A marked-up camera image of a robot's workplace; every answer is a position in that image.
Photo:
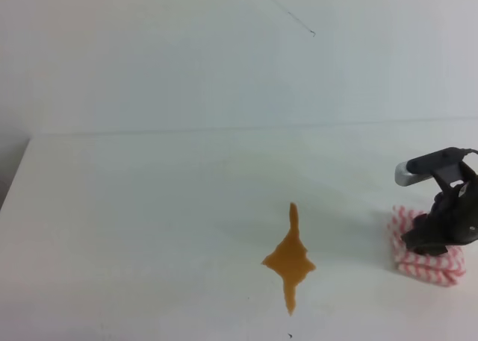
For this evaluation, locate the brown coffee stain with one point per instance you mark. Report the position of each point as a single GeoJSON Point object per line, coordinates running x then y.
{"type": "Point", "coordinates": [289, 260]}

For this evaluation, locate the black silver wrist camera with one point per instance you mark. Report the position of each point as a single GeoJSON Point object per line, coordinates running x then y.
{"type": "Point", "coordinates": [446, 167]}

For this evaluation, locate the pink white striped rag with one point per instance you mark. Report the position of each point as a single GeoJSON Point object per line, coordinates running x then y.
{"type": "Point", "coordinates": [444, 270]}

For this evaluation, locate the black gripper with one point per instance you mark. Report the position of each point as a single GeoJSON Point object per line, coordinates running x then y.
{"type": "Point", "coordinates": [452, 220]}

